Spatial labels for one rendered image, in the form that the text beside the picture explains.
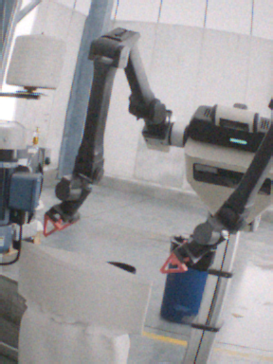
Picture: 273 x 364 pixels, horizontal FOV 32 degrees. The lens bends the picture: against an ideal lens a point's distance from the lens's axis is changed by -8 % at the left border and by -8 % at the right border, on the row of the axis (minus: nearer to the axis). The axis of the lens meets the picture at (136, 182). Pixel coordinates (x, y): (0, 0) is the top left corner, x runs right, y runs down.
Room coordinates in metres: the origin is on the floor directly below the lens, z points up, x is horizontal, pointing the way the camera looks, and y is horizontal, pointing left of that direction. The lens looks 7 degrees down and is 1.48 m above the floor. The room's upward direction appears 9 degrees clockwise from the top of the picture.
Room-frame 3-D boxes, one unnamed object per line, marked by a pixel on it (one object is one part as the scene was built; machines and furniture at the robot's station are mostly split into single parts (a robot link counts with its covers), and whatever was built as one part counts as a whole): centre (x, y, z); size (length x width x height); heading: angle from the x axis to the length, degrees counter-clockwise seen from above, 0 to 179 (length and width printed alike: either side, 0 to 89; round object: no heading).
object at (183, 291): (3.67, -0.55, 0.32); 0.51 x 0.48 x 0.65; 160
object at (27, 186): (1.22, 0.27, 1.25); 0.10 x 0.08 x 0.12; 5
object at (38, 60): (1.35, 0.34, 1.61); 0.17 x 0.17 x 0.17
